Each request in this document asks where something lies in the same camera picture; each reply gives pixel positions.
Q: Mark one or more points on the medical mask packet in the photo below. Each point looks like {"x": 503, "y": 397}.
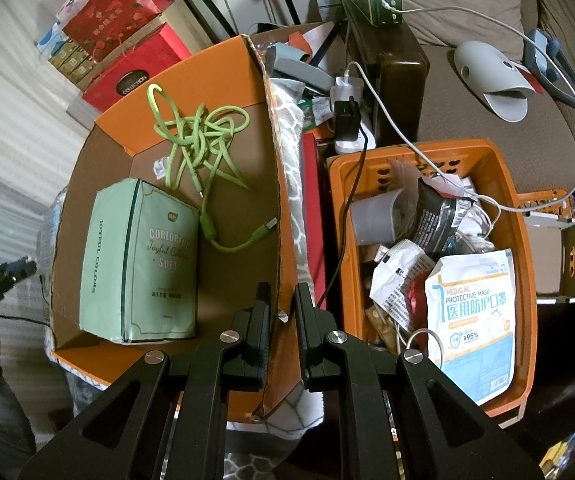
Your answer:
{"x": 471, "y": 312}

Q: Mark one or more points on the black power adapter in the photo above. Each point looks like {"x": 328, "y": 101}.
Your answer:
{"x": 347, "y": 120}

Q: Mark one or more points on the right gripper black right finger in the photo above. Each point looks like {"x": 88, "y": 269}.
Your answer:
{"x": 318, "y": 371}

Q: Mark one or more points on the orange plastic basket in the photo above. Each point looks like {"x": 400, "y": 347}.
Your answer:
{"x": 481, "y": 161}

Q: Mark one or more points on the orange cardboard box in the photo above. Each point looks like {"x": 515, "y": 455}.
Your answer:
{"x": 211, "y": 114}

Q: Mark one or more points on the small white charger plug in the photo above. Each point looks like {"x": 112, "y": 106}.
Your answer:
{"x": 160, "y": 167}

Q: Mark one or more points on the stack of brown boxes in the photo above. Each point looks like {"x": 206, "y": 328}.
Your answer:
{"x": 72, "y": 61}

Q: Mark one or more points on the black foil pouch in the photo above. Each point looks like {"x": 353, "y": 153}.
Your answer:
{"x": 437, "y": 218}

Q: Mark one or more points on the red collection gift bag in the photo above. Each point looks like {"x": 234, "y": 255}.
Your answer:
{"x": 150, "y": 56}

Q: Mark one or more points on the red floral gift box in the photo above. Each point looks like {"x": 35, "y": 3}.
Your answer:
{"x": 100, "y": 26}

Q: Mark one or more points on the brown sofa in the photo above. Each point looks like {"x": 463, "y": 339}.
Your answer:
{"x": 539, "y": 150}

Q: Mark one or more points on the translucent plastic cup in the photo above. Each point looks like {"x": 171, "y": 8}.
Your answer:
{"x": 375, "y": 219}

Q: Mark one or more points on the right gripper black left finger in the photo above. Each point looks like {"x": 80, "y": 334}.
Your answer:
{"x": 246, "y": 363}

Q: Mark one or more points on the green tissue pack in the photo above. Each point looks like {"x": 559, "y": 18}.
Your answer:
{"x": 139, "y": 270}

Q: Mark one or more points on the white printed paper packet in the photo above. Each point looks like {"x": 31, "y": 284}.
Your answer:
{"x": 392, "y": 278}

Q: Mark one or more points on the white power strip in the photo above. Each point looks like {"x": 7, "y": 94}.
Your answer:
{"x": 344, "y": 87}

